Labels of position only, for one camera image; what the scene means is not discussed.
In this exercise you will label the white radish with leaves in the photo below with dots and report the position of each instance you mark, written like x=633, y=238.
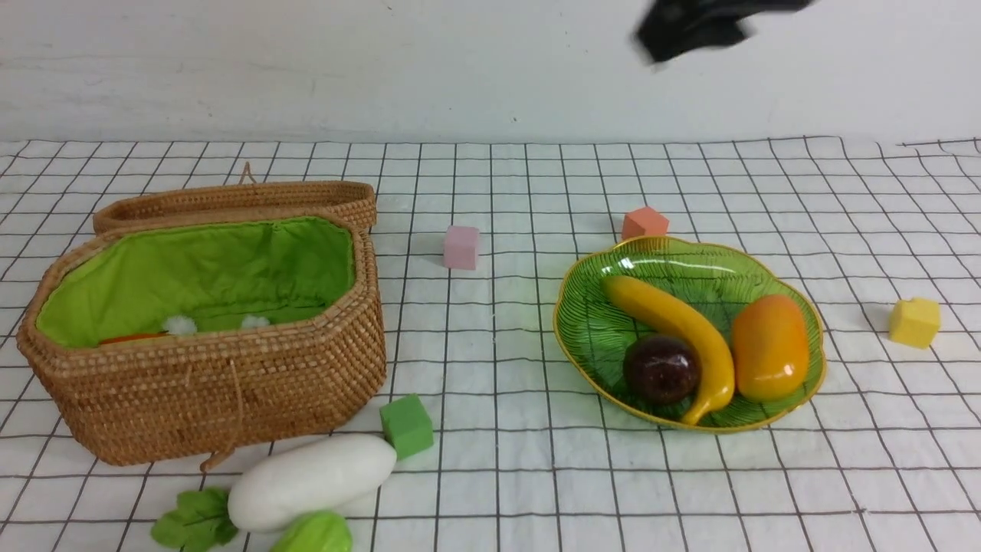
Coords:
x=317, y=476

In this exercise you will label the dark purple passion fruit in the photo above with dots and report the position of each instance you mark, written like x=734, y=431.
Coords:
x=661, y=370

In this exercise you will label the green foam cube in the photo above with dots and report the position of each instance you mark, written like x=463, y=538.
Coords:
x=407, y=426

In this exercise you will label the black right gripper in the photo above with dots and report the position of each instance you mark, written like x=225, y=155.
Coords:
x=673, y=28

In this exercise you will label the woven wicker basket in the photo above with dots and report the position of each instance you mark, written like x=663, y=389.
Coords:
x=274, y=322

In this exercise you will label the yellow banana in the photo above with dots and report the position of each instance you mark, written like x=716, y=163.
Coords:
x=667, y=314

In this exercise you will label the orange carrot with leaves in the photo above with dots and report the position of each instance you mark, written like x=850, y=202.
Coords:
x=132, y=337

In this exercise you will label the wicker basket lid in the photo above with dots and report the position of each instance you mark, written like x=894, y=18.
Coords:
x=354, y=201

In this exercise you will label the green glass leaf plate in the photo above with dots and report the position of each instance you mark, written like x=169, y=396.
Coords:
x=716, y=280

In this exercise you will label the orange yellow mango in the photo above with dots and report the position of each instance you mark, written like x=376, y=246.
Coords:
x=770, y=349

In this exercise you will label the white grid tablecloth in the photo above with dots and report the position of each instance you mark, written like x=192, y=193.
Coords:
x=528, y=457

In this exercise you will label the pink foam cube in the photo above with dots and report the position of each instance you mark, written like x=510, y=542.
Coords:
x=461, y=248

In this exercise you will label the yellow foam cube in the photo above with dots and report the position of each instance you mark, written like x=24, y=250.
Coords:
x=914, y=322

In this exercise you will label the orange foam cube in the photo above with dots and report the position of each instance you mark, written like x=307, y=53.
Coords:
x=644, y=221

